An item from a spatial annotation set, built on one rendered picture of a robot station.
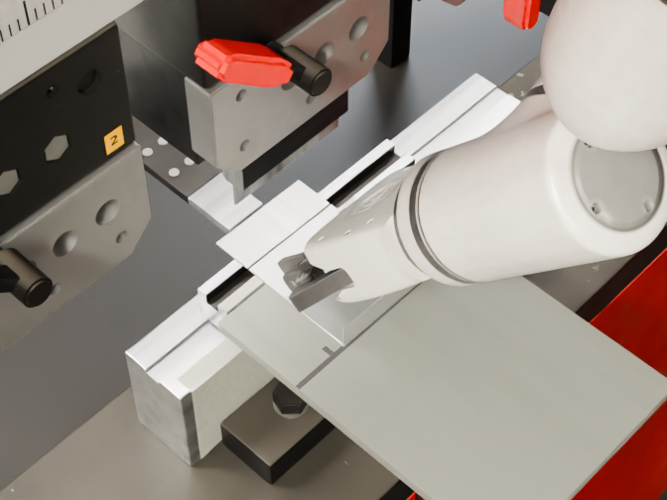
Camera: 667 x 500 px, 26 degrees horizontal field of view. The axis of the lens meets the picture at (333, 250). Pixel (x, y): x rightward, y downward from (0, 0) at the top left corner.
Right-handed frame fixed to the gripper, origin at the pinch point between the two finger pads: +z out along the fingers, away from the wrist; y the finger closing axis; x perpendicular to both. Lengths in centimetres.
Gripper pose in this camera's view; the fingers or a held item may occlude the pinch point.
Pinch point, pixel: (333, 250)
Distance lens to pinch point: 102.0
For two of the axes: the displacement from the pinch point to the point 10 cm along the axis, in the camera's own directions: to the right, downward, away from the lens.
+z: -4.7, 1.2, 8.8
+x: 5.5, 8.1, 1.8
